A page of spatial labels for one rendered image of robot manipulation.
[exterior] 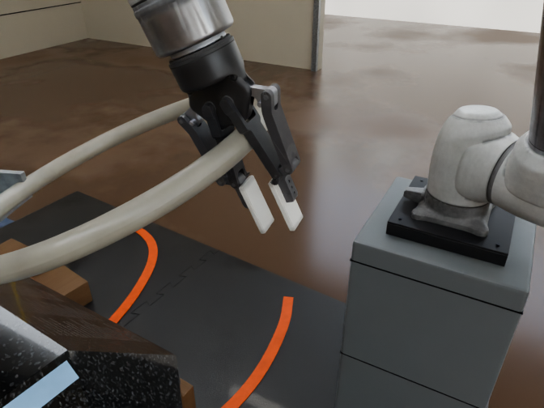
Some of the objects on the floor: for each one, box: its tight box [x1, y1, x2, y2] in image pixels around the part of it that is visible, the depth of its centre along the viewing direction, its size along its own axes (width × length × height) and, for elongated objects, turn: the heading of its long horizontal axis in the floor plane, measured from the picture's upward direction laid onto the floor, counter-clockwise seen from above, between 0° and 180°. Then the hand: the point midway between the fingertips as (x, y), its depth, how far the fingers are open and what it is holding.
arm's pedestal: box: [335, 176, 537, 408], centre depth 143 cm, size 50×50×80 cm
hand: (272, 204), depth 58 cm, fingers closed on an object, 4 cm apart
